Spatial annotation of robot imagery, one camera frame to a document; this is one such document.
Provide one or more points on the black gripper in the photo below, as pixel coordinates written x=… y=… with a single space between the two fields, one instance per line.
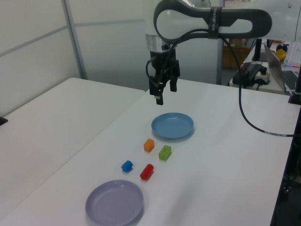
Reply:
x=167 y=66

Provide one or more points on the orange block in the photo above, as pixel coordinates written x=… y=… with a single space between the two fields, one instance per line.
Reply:
x=148 y=145

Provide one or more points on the green block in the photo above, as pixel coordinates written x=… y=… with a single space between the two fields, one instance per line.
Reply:
x=164 y=153

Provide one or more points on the red cylinder block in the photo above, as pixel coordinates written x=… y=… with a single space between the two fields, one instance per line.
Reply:
x=146 y=172

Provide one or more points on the blue block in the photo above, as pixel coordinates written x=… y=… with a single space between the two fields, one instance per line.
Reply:
x=127 y=166

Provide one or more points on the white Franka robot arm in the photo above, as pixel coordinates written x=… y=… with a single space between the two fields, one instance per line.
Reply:
x=174 y=16

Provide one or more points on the blue plate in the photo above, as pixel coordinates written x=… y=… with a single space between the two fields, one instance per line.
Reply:
x=172 y=126

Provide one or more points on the brown cardboard box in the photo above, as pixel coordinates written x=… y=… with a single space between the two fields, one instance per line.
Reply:
x=231 y=58

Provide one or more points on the black power box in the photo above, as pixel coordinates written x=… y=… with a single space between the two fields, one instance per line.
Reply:
x=249 y=70

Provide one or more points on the white button box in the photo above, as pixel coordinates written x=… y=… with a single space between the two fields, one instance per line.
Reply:
x=263 y=76

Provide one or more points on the black monitor stand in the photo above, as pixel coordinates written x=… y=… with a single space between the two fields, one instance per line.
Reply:
x=258 y=49

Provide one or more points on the grey desk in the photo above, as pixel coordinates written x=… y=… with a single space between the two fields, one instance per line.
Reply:
x=270 y=88

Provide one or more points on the silver laptop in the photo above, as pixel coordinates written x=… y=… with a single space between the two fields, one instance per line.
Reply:
x=274 y=66

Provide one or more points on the yellow toy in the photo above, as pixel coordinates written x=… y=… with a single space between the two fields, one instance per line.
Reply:
x=281 y=54

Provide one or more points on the purple plate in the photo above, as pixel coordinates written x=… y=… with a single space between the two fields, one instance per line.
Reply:
x=113 y=202

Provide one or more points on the dark blue ball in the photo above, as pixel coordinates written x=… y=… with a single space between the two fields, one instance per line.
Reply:
x=282 y=46

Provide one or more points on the white keyboard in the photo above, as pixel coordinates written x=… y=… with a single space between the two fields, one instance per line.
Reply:
x=294 y=54

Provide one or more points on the grey partition post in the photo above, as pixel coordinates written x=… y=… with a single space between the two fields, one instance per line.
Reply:
x=75 y=47

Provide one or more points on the dark support frame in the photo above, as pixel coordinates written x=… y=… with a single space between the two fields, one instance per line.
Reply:
x=289 y=169

